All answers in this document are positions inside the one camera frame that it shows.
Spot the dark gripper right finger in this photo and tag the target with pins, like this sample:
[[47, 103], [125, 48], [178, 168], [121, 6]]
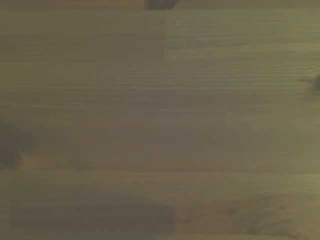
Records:
[[168, 3]]

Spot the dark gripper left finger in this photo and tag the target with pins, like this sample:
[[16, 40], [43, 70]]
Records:
[[153, 3]]

